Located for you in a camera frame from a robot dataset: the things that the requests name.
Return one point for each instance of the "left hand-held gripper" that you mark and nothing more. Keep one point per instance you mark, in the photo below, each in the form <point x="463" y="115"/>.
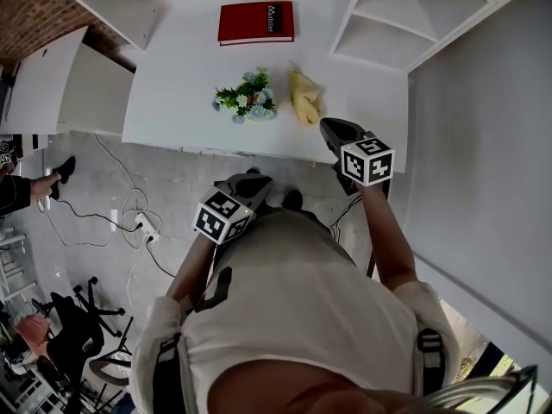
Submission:
<point x="235" y="207"/>

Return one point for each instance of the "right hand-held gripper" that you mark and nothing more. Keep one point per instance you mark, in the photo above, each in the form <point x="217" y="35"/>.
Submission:
<point x="362" y="153"/>

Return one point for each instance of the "yellow cloth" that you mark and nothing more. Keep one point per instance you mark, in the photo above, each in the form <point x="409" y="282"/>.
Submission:
<point x="305" y="96"/>

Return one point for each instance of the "flower pot with blue flowers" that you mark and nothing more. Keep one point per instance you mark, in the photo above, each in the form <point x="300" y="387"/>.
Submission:
<point x="248" y="97"/>

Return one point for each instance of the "person's left forearm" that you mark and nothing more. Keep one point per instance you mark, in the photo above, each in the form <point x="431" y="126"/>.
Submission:
<point x="194" y="265"/>

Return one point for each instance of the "person's right forearm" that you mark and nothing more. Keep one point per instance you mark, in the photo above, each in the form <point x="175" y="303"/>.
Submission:
<point x="386" y="231"/>

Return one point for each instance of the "person's black shoe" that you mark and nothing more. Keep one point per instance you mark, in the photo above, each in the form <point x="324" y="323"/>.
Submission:
<point x="252" y="171"/>
<point x="65" y="170"/>
<point x="293" y="198"/>

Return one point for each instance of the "white power strip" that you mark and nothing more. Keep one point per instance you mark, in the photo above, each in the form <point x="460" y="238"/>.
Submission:
<point x="146" y="227"/>

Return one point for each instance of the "person's white shirt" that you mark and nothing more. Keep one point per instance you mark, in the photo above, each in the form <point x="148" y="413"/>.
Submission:
<point x="297" y="300"/>

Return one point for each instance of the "white shelf unit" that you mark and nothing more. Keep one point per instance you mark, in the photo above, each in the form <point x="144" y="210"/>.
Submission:
<point x="414" y="15"/>

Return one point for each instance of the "red book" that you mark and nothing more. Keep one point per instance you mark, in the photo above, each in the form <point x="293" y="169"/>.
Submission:
<point x="255" y="22"/>

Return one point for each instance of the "black office chair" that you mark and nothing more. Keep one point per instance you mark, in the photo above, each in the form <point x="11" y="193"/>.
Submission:
<point x="75" y="326"/>

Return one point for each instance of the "white side table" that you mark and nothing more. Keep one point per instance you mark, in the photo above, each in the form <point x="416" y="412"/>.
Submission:
<point x="60" y="89"/>

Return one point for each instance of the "white cabinet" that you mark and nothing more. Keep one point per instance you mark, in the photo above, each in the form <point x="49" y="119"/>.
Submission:
<point x="110" y="2"/>

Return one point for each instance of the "person's glasses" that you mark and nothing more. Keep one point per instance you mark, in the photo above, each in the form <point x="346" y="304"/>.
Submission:
<point x="487" y="390"/>

